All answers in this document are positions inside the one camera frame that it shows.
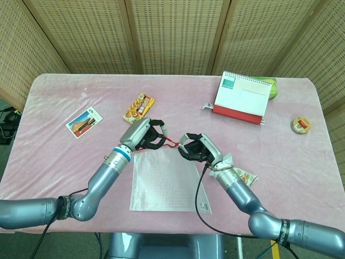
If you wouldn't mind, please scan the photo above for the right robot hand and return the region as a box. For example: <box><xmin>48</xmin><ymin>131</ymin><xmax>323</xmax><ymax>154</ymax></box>
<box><xmin>177</xmin><ymin>132</ymin><xmax>224</xmax><ymax>165</ymax></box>

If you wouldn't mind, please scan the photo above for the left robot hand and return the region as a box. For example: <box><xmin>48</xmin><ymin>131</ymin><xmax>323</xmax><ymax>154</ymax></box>
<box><xmin>119</xmin><ymin>117</ymin><xmax>169</xmax><ymax>151</ymax></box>

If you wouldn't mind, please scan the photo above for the red zipper pull cord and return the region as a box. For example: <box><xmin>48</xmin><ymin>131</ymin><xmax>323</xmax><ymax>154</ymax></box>
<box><xmin>161</xmin><ymin>136</ymin><xmax>180</xmax><ymax>149</ymax></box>

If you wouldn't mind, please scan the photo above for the clear mesh zipper pouch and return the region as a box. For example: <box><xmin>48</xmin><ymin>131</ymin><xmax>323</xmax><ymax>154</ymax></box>
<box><xmin>129</xmin><ymin>147</ymin><xmax>212</xmax><ymax>214</ymax></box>

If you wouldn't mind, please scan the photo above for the white crumpled snack bag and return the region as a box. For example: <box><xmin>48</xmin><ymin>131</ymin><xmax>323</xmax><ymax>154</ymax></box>
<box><xmin>222</xmin><ymin>152</ymin><xmax>259</xmax><ymax>189</ymax></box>

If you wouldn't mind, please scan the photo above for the yellow snack box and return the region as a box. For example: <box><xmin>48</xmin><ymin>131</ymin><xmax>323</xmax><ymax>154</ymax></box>
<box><xmin>122</xmin><ymin>93</ymin><xmax>156</xmax><ymax>125</ymax></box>

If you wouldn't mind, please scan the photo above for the palace photo postcard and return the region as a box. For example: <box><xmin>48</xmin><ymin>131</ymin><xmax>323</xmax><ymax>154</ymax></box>
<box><xmin>65</xmin><ymin>107</ymin><xmax>104</xmax><ymax>140</ymax></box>

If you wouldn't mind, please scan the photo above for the spiral desk calendar red base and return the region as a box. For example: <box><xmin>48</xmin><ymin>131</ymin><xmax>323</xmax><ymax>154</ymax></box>
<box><xmin>211</xmin><ymin>71</ymin><xmax>272</xmax><ymax>125</ymax></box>

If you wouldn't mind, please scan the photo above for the pink plush tablecloth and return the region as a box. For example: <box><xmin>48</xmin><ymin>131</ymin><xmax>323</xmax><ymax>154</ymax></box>
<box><xmin>0</xmin><ymin>73</ymin><xmax>345</xmax><ymax>234</ymax></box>

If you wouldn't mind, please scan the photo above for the green package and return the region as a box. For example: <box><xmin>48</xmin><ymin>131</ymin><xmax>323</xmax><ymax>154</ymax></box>
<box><xmin>252</xmin><ymin>77</ymin><xmax>278</xmax><ymax>100</ymax></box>

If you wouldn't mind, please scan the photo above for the round tan tin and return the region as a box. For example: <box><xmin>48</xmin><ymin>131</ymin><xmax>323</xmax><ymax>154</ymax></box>
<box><xmin>290</xmin><ymin>116</ymin><xmax>312</xmax><ymax>135</ymax></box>

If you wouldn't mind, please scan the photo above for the woven bamboo screen panel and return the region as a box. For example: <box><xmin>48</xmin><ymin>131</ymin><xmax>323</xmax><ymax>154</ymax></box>
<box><xmin>269</xmin><ymin>0</ymin><xmax>345</xmax><ymax>195</ymax></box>
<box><xmin>23</xmin><ymin>0</ymin><xmax>142</xmax><ymax>75</ymax></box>
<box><xmin>209</xmin><ymin>0</ymin><xmax>323</xmax><ymax>78</ymax></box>
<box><xmin>0</xmin><ymin>0</ymin><xmax>72</xmax><ymax>110</ymax></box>
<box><xmin>123</xmin><ymin>0</ymin><xmax>232</xmax><ymax>76</ymax></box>

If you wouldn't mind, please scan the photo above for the grey robot torso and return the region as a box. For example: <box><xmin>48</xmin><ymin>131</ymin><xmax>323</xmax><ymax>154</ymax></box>
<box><xmin>107</xmin><ymin>232</ymin><xmax>234</xmax><ymax>259</ymax></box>

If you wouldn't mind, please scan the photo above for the black floor equipment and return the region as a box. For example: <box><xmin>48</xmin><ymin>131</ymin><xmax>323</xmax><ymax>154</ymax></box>
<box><xmin>0</xmin><ymin>106</ymin><xmax>22</xmax><ymax>146</ymax></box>

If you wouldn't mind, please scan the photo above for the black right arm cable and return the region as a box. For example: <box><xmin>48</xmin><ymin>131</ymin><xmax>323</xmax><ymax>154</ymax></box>
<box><xmin>194</xmin><ymin>163</ymin><xmax>278</xmax><ymax>240</ymax></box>

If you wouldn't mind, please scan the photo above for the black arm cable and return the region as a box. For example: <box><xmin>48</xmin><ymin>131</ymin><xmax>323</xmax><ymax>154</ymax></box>
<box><xmin>29</xmin><ymin>188</ymin><xmax>91</xmax><ymax>259</ymax></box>
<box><xmin>194</xmin><ymin>163</ymin><xmax>278</xmax><ymax>240</ymax></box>

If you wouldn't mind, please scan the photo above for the black left arm strap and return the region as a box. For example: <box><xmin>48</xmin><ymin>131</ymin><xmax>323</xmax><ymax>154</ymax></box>
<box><xmin>57</xmin><ymin>196</ymin><xmax>73</xmax><ymax>221</ymax></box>

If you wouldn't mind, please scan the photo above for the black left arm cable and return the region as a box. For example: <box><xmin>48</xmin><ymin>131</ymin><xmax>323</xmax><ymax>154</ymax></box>
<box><xmin>29</xmin><ymin>188</ymin><xmax>91</xmax><ymax>259</ymax></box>

